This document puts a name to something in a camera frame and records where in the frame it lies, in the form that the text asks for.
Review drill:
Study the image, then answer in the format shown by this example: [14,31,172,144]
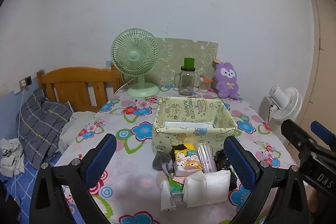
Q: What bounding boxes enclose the grey sock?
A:
[153,151,174,171]

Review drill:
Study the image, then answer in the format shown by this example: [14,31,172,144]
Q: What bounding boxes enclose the yellow patterned fabric storage box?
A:
[152,96,238,155]

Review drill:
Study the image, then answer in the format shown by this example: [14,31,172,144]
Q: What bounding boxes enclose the purple plush bunny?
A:
[213,57,240,99]

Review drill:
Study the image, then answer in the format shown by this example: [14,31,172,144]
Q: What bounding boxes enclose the glass jar with green lid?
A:
[174,58,197,96]

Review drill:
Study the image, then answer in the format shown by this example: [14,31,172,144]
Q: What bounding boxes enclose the green tissue packet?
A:
[168,175,184,197]

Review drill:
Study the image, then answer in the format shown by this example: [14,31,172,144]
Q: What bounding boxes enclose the beige door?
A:
[302,0,336,135]

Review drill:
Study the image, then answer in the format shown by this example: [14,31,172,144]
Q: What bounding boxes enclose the small jar with orange lid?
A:
[199,75,213,90]

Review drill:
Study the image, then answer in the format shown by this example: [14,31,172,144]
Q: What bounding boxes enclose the black crinkled packet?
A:
[215,149,237,190]

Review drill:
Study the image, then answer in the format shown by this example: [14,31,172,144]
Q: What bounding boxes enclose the white padded packet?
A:
[182,170,231,208]

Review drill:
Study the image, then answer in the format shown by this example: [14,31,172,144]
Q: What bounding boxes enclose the white standing fan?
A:
[259,85,303,132]

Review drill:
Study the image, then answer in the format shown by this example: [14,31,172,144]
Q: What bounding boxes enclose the green patterned board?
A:
[155,38,219,88]

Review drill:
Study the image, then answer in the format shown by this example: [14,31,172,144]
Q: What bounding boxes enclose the pink packet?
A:
[172,174,195,184]

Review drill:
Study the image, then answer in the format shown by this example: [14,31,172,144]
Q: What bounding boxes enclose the yellow black snack packet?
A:
[171,143,196,159]

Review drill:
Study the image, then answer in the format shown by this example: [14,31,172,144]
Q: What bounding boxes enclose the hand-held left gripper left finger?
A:
[30,133,117,224]

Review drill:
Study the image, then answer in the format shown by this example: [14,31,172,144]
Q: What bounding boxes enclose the grey plaid pillow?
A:
[16,89,72,169]

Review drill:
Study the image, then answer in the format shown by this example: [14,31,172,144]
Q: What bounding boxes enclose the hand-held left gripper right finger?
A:
[223,135,309,224]

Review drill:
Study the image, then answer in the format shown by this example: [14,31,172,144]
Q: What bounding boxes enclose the green desk fan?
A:
[111,28,160,98]

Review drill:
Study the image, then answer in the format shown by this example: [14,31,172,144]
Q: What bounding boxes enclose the grey white blanket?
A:
[58,111,97,153]

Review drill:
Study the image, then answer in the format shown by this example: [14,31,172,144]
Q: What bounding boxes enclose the white charging cable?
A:
[13,85,27,203]

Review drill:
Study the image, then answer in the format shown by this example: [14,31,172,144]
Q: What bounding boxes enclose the white crumpled cloth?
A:
[0,138,25,178]

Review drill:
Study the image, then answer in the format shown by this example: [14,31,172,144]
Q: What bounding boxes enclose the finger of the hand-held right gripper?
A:
[281,119,319,155]
[310,121,336,147]

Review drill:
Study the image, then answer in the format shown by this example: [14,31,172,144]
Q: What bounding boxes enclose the white fan cable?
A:
[114,80,132,94]

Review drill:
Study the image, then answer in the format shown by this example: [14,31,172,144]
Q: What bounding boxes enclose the wooden bed headboard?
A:
[37,63,124,112]

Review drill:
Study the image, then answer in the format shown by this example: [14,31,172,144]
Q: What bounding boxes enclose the cartoon print tissue pack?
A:
[172,152,204,177]

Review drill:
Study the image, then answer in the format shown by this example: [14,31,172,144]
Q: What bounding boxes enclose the clear plastic tube pack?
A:
[197,142,218,173]

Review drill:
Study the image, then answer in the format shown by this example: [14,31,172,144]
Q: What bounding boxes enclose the blue checked bed sheet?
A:
[0,156,79,224]

